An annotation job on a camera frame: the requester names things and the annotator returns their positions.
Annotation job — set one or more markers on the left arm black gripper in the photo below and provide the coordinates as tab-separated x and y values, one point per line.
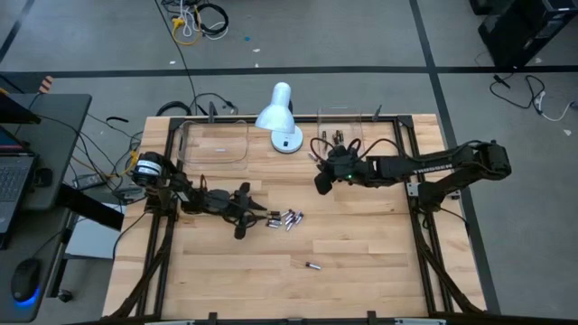
228	205

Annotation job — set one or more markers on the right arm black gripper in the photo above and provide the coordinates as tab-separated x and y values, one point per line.
350	167

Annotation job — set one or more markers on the clear plastic bin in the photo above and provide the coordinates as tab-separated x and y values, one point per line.
347	119
217	135

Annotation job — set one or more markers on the white desk lamp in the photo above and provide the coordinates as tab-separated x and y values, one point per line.
275	113

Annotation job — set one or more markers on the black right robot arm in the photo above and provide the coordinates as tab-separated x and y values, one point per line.
429	167

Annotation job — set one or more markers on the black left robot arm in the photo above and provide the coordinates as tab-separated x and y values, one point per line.
189	196

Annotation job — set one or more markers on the yellow plug connector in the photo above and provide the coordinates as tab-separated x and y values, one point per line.
133	158

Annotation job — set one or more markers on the black slanted beam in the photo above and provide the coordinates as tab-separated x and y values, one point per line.
95	210

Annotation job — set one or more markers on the white flat panel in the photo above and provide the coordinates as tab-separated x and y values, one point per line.
90	239

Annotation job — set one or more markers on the black power adapter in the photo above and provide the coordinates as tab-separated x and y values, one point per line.
88	181

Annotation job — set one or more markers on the black round knob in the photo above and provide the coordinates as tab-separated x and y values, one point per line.
65	295

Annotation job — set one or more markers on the dark grey side desk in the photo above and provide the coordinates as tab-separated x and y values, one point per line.
58	135

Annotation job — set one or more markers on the small black box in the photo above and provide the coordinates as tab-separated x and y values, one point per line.
43	177

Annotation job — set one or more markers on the black computer mouse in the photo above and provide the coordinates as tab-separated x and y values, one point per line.
25	280

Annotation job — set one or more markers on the black laptop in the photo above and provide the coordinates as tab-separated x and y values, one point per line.
13	180

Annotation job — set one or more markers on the orange striped object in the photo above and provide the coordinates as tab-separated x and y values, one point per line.
46	84

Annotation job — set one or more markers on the black computer tower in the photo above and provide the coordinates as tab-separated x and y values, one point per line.
519	31

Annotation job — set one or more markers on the black monitor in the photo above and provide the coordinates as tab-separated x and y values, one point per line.
13	113

